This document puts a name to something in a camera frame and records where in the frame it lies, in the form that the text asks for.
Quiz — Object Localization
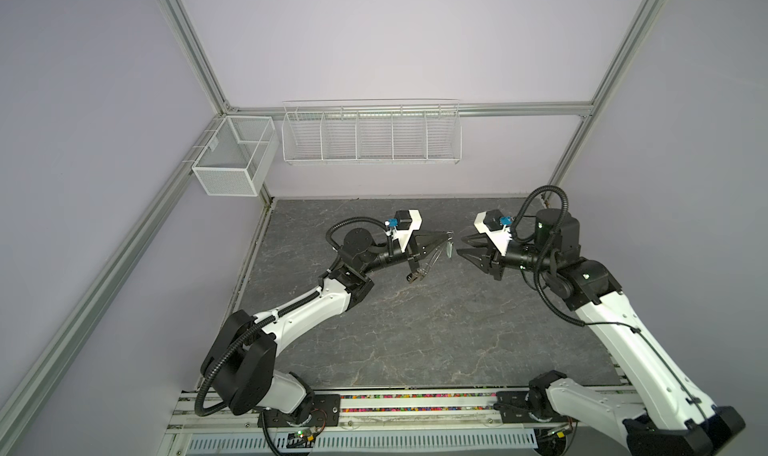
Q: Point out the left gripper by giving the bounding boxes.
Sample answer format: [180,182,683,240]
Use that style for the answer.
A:
[361,229,448,275]

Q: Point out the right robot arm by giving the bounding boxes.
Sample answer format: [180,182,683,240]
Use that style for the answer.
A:
[458,185,746,455]

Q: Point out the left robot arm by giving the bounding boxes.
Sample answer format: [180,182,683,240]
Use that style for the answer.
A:
[194,210,452,425]

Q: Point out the white mesh box basket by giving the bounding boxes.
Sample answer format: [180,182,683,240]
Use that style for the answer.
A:
[192,116,279,197]

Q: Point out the small circuit board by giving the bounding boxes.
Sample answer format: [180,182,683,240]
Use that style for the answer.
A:
[285,432,316,449]

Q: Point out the white wire shelf basket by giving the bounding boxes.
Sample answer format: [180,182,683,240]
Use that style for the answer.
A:
[282,99,463,165]

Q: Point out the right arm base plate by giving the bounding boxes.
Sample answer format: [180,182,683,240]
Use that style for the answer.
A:
[493,389,567,423]

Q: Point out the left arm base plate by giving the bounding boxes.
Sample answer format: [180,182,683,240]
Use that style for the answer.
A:
[258,393,341,429]

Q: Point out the white slotted cable duct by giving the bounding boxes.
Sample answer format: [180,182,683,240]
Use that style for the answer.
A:
[181,428,538,455]

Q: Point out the aluminium rail with coloured beads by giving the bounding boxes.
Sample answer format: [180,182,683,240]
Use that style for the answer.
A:
[167,386,672,434]

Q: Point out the aluminium frame profiles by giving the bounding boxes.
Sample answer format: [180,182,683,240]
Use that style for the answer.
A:
[0,0,683,439]

